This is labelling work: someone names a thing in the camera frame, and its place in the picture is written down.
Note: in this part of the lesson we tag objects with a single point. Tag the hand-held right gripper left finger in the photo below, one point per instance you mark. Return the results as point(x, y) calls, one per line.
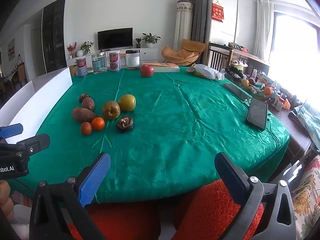
point(95, 177)

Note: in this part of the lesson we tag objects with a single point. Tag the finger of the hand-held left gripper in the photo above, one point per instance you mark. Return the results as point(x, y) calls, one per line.
point(35, 142)
point(11, 130)

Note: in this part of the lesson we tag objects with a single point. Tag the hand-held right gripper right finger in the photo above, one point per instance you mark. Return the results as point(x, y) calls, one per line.
point(230, 175)

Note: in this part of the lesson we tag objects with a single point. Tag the white cardboard box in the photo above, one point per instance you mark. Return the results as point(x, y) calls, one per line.
point(37, 97)

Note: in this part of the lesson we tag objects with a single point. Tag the reddish orange small fruit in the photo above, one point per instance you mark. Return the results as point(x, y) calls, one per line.
point(86, 128)

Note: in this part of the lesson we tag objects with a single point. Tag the orange tangerine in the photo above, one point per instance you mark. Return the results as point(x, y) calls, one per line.
point(98, 123)

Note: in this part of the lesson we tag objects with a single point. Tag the long sweet potato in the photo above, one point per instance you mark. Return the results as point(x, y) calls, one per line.
point(83, 115)

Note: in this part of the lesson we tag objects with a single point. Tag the dark brown dried fruit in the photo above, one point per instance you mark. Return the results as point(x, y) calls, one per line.
point(125, 123)
point(84, 97)

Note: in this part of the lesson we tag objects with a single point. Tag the short sweet potato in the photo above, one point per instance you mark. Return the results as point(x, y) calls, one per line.
point(88, 103)

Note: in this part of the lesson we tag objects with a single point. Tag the brown spotted pear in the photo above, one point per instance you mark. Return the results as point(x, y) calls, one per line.
point(111, 110)

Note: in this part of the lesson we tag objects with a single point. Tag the yellow smooth pear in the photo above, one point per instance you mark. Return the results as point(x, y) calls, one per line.
point(127, 102)

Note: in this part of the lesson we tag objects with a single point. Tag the red apple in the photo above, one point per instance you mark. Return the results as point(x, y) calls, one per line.
point(147, 70)

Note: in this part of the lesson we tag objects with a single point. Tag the person's left hand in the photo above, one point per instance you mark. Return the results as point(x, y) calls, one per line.
point(6, 205)

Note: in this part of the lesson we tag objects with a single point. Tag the black smartphone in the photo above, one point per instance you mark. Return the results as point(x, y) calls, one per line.
point(237, 91)
point(257, 113)

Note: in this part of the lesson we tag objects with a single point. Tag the green tablecloth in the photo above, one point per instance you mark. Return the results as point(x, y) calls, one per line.
point(175, 130)

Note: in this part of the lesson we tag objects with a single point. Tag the floral cushion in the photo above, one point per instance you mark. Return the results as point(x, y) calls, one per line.
point(307, 192)

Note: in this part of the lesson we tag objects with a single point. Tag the red label tin can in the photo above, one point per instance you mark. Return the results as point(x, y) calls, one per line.
point(81, 66)
point(115, 61)

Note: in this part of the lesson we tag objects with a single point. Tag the light blue cloth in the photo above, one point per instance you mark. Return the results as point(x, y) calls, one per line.
point(307, 120)

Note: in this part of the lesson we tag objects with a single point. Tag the white round vase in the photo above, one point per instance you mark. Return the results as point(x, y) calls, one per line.
point(80, 53)

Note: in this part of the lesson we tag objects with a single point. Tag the red flower bouquet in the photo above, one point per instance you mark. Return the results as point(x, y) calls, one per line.
point(72, 48)

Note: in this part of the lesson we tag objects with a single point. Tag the teal label glass jar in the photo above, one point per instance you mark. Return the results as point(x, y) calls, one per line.
point(99, 63)

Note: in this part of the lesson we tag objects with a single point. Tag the dark glass cabinet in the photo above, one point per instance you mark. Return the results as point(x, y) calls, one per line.
point(53, 35)

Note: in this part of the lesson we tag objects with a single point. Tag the white plastic bag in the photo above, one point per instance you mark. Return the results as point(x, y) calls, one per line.
point(206, 71)

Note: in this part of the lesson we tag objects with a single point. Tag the leafy plant in vase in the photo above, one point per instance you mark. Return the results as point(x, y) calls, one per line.
point(86, 47)

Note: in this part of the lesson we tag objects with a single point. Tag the wooden bench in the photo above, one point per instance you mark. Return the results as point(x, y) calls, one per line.
point(217, 55)

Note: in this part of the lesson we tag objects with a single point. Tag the clear jar black lid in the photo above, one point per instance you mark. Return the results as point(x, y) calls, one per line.
point(132, 59)

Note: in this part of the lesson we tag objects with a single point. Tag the flat white book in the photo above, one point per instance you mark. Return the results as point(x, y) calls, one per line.
point(165, 67)

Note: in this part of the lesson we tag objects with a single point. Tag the orange lounge chair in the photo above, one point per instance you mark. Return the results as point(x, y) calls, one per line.
point(183, 52)

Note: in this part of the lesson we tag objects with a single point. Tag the black television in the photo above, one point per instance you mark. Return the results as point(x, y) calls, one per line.
point(115, 38)

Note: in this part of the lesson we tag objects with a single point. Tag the white television cabinet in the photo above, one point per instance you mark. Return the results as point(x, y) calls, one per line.
point(148, 53)

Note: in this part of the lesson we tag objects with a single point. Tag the small green potted plant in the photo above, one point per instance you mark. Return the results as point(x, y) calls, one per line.
point(138, 42)

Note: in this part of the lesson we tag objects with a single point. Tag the large green potted plant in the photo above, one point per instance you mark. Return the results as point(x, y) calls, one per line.
point(150, 39)

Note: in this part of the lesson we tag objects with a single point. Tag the white sheer curtain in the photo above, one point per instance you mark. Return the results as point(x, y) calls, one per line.
point(261, 27)

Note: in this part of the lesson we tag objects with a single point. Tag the covered standing air conditioner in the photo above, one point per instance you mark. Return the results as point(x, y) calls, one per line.
point(183, 25)

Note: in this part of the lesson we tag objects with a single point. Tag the grey curtain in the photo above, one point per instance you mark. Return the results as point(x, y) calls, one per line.
point(197, 12)

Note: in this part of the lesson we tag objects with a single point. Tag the framed wall picture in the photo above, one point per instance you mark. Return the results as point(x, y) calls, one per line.
point(11, 50)

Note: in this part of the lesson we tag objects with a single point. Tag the red wall hanging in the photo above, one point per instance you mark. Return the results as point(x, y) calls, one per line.
point(217, 11)

